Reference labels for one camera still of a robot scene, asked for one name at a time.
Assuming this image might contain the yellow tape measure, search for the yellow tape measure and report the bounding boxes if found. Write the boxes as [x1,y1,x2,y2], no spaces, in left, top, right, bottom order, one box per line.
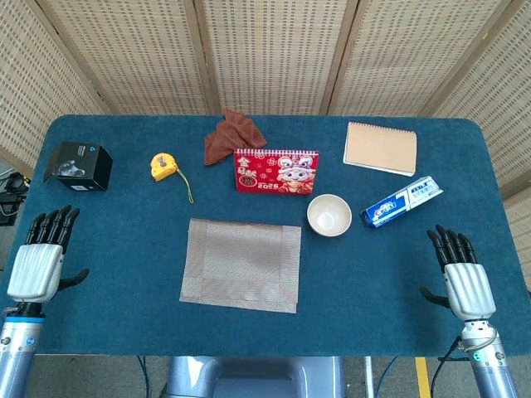
[149,152,195,205]

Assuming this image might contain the blue toothpaste box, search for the blue toothpaste box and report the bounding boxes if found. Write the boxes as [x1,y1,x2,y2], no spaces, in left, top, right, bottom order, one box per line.
[358,174,445,231]

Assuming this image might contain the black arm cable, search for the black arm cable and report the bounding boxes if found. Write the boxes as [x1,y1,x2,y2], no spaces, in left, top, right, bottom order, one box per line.
[431,335,464,398]

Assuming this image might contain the woven bamboo folding screen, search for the woven bamboo folding screen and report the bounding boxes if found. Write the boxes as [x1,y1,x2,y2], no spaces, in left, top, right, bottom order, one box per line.
[0,0,531,291]

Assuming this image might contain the blue cable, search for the blue cable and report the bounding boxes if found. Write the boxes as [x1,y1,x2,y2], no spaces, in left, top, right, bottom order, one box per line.
[136,355,151,398]
[373,355,399,398]

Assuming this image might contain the black cardboard box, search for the black cardboard box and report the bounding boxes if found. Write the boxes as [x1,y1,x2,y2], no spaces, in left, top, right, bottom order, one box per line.
[42,140,114,192]

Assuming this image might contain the black cable bundle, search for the black cable bundle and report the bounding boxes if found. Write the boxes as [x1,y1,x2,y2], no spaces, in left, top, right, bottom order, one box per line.
[0,172,32,227]

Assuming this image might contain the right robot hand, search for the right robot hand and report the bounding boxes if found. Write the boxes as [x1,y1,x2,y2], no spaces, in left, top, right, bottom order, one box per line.
[419,225,498,321]

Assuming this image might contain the kraft spiral notebook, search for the kraft spiral notebook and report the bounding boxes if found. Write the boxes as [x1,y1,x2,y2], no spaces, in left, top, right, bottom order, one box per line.
[342,121,418,178]

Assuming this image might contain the red desk calendar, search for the red desk calendar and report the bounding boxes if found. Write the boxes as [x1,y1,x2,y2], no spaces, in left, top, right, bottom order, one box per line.
[233,148,320,196]

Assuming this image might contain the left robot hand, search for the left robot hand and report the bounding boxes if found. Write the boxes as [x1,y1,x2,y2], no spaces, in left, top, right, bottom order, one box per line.
[7,205,90,306]

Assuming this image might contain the brown crumpled cloth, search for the brown crumpled cloth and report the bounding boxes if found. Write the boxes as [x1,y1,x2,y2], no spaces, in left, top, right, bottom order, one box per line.
[202,108,267,167]

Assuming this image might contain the blue-grey robot torso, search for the blue-grey robot torso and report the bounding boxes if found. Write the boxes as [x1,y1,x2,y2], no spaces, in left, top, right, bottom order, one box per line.
[161,355,345,398]

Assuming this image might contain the brown woven placemat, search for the brown woven placemat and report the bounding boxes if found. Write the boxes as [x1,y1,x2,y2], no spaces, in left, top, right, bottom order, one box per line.
[178,217,303,314]

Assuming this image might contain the white small bowl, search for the white small bowl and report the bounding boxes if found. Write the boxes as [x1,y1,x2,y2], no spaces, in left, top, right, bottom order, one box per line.
[306,193,353,238]

